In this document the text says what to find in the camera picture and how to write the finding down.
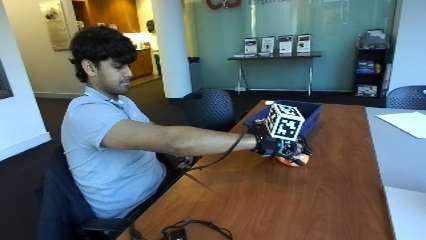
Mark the dark office chair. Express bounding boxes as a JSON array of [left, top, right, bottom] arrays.
[[36, 146, 134, 240]]

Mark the grey perforated chair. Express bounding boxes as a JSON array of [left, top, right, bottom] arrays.
[[385, 85, 426, 111]]

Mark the black magazine shelf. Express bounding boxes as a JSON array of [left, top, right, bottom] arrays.
[[353, 29, 391, 98]]

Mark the white marker cube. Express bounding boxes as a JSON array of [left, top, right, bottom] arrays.
[[263, 102, 306, 142]]

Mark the wooden cabinet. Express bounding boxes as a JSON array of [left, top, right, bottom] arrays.
[[129, 48, 154, 80]]

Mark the wall poster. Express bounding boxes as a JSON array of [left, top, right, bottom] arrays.
[[38, 0, 72, 52]]

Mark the grey side table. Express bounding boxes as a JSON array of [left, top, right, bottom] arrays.
[[365, 106, 426, 194]]

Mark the dark framed wall picture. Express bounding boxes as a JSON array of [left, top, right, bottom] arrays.
[[0, 59, 14, 101]]

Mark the white paper sheet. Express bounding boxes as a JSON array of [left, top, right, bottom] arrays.
[[374, 111, 426, 140]]

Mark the the person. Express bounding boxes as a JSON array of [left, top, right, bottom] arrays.
[[60, 25, 267, 220]]

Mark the black glove cable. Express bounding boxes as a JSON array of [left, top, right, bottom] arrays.
[[187, 130, 250, 172]]

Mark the orange round fruit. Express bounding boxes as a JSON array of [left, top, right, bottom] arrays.
[[275, 152, 311, 168]]

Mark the blue plastic bin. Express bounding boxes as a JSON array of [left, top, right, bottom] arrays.
[[242, 99, 325, 138]]

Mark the framed display card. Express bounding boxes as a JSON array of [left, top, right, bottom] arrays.
[[259, 35, 277, 55], [242, 37, 258, 56], [277, 34, 294, 55], [295, 33, 313, 54]]

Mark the white round column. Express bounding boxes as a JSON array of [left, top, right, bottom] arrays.
[[150, 0, 193, 99]]

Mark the narrow metal-leg console table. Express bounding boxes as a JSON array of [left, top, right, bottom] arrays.
[[226, 51, 323, 97]]

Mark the black cable bundle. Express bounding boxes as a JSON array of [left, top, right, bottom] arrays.
[[128, 218, 234, 240]]

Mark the black perforated chair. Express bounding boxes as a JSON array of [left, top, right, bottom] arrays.
[[179, 88, 237, 132]]

